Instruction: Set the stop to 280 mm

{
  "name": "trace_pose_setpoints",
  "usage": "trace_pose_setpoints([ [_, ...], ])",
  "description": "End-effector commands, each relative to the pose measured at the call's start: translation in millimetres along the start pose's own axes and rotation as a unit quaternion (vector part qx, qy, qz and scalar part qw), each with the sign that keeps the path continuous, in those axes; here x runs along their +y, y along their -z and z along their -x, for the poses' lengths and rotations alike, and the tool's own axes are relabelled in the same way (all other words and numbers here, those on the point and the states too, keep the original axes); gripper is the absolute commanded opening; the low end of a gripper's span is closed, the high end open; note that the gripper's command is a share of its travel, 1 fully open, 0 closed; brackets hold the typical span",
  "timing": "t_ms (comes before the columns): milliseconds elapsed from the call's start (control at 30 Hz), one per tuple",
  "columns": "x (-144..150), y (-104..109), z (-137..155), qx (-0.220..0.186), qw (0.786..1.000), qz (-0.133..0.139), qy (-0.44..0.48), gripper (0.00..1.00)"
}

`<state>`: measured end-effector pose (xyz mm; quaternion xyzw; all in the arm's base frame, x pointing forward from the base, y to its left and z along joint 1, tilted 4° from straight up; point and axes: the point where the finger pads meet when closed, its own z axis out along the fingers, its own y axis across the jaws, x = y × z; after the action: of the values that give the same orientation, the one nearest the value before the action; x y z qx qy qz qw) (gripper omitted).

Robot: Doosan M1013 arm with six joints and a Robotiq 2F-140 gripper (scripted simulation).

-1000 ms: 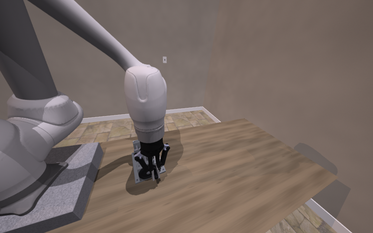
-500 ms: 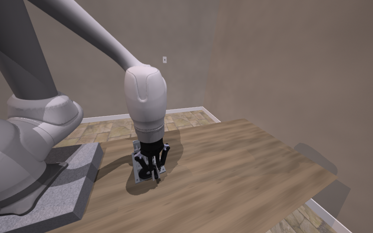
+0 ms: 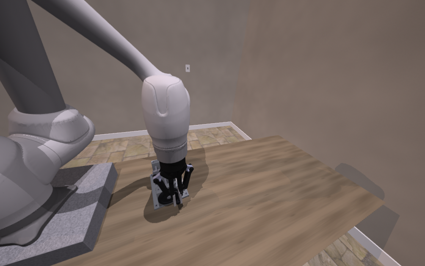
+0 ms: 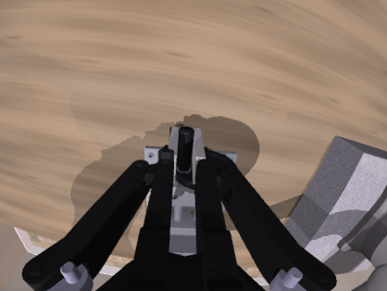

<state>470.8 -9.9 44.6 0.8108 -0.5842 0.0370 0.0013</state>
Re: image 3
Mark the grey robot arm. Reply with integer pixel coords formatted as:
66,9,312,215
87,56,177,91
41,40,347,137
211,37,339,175
0,0,190,247

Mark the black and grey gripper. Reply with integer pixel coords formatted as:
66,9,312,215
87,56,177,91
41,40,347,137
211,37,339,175
153,158,194,206

